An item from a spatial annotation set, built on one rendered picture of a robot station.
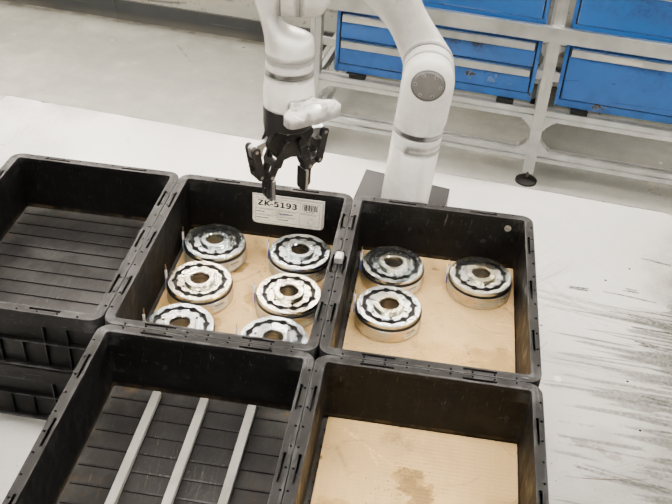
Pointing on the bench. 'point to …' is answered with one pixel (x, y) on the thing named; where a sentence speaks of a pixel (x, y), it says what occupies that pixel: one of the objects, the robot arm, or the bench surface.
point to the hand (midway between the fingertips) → (286, 185)
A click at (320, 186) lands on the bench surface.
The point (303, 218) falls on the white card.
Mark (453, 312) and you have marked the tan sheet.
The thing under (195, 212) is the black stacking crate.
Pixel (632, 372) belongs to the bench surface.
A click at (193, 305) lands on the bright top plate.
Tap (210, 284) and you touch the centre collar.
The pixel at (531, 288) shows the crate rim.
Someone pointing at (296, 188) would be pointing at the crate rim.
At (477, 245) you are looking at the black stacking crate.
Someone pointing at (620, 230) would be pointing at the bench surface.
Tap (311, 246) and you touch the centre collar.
